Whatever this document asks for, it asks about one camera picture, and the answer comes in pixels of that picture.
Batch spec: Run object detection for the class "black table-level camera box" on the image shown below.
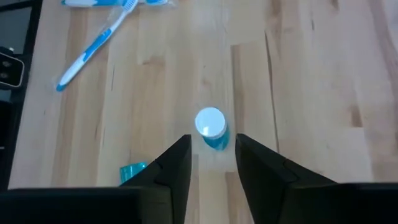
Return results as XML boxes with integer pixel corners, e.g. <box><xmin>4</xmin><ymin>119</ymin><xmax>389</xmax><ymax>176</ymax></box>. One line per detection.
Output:
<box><xmin>0</xmin><ymin>46</ymin><xmax>25</xmax><ymax>91</ymax></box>

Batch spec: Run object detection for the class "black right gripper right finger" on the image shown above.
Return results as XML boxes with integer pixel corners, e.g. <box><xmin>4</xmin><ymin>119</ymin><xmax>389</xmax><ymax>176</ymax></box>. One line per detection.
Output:
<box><xmin>235</xmin><ymin>133</ymin><xmax>338</xmax><ymax>224</ymax></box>

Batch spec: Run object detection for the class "blue white toothbrush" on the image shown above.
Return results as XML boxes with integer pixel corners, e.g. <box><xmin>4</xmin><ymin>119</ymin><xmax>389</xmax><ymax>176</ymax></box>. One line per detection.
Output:
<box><xmin>51</xmin><ymin>0</ymin><xmax>141</xmax><ymax>93</ymax></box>
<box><xmin>60</xmin><ymin>0</ymin><xmax>175</xmax><ymax>9</ymax></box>

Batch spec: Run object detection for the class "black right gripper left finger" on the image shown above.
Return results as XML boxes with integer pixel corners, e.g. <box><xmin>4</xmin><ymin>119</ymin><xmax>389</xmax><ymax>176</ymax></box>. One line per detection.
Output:
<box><xmin>119</xmin><ymin>134</ymin><xmax>193</xmax><ymax>224</ymax></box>

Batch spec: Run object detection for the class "blue mouthwash bottle white cap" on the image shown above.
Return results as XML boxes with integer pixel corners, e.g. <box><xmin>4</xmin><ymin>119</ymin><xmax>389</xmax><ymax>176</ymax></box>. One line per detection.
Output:
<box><xmin>194</xmin><ymin>107</ymin><xmax>231</xmax><ymax>152</ymax></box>
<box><xmin>119</xmin><ymin>161</ymin><xmax>149</xmax><ymax>185</ymax></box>

